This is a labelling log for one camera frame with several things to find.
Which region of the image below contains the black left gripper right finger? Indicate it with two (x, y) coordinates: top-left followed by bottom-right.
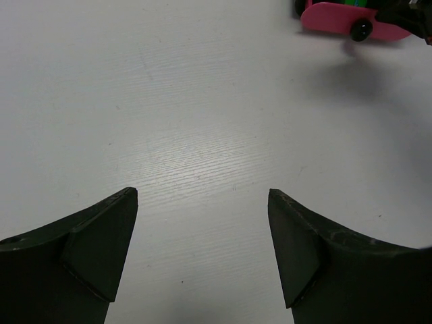
(268, 189), (431, 323)

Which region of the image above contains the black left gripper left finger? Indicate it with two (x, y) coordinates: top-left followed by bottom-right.
(1, 187), (138, 323)

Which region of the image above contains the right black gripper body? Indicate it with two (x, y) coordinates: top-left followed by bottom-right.
(366, 1), (431, 44)

